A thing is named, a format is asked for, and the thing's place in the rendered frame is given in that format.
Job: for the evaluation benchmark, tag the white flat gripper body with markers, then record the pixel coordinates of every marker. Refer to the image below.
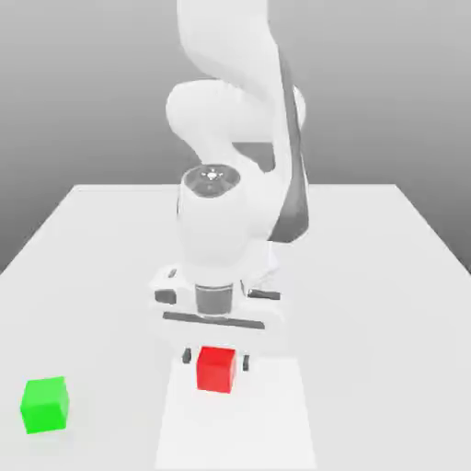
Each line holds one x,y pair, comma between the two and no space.
213,321

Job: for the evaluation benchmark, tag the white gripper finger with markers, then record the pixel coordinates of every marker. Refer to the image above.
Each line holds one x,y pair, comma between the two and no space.
186,355
245,363

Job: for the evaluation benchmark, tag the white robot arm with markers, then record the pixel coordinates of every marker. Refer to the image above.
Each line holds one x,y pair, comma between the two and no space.
220,228

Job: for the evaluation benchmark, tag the small red cube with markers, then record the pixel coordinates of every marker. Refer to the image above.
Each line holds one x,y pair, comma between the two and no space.
215,371

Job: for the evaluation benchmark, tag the small green cube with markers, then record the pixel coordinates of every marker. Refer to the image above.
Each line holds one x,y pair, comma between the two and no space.
45,404

